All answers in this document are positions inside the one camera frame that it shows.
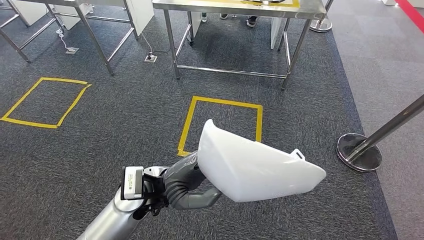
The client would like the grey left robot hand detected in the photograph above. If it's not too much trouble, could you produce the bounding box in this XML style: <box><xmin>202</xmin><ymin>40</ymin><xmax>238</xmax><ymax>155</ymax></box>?
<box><xmin>164</xmin><ymin>151</ymin><xmax>222</xmax><ymax>211</ymax></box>

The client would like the white plastic body panel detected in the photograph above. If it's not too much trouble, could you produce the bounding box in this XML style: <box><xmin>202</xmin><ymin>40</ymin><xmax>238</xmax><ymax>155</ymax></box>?
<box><xmin>197</xmin><ymin>119</ymin><xmax>327</xmax><ymax>203</ymax></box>

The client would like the yellow tape on workbench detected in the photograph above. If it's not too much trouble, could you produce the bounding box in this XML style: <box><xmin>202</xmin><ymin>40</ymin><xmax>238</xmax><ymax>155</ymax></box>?
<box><xmin>198</xmin><ymin>0</ymin><xmax>301</xmax><ymax>9</ymax></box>

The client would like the stainless steel workbench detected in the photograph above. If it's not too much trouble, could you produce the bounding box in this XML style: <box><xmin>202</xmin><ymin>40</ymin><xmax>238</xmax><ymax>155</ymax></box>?
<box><xmin>152</xmin><ymin>0</ymin><xmax>329</xmax><ymax>91</ymax></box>

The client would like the yellow floor tape square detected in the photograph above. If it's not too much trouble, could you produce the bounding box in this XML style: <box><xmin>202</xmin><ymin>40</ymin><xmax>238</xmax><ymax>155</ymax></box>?
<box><xmin>176</xmin><ymin>96</ymin><xmax>264</xmax><ymax>158</ymax></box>
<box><xmin>0</xmin><ymin>77</ymin><xmax>93</xmax><ymax>130</ymax></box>

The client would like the stainless steel table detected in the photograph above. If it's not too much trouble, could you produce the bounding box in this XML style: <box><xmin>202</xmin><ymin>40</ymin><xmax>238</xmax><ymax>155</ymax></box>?
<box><xmin>0</xmin><ymin>0</ymin><xmax>140</xmax><ymax>77</ymax></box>

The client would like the white partition panel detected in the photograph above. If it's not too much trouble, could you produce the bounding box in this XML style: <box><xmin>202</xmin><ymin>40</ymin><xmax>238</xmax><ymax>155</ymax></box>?
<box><xmin>125</xmin><ymin>0</ymin><xmax>155</xmax><ymax>37</ymax></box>
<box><xmin>52</xmin><ymin>3</ymin><xmax>94</xmax><ymax>31</ymax></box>
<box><xmin>9</xmin><ymin>0</ymin><xmax>49</xmax><ymax>27</ymax></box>

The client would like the person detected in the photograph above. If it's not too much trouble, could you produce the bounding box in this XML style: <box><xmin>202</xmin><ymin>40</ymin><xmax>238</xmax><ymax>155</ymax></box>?
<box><xmin>218</xmin><ymin>12</ymin><xmax>260</xmax><ymax>28</ymax></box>

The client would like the red barrier belt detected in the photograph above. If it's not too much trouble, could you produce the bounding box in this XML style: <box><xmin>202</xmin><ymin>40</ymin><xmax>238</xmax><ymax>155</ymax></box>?
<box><xmin>394</xmin><ymin>0</ymin><xmax>424</xmax><ymax>34</ymax></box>

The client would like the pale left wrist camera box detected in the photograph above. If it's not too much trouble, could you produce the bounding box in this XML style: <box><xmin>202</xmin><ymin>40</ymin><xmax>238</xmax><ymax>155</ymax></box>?
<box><xmin>120</xmin><ymin>166</ymin><xmax>145</xmax><ymax>201</ymax></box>

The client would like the chrome stanchion post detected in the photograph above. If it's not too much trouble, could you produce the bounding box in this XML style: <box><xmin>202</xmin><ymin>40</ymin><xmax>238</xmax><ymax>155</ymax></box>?
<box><xmin>309</xmin><ymin>0</ymin><xmax>334</xmax><ymax>33</ymax></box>
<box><xmin>336</xmin><ymin>94</ymin><xmax>424</xmax><ymax>173</ymax></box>

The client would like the white coiled cable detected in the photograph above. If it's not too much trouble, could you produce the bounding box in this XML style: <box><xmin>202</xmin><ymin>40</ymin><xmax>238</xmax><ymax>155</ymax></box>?
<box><xmin>55</xmin><ymin>29</ymin><xmax>72</xmax><ymax>51</ymax></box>

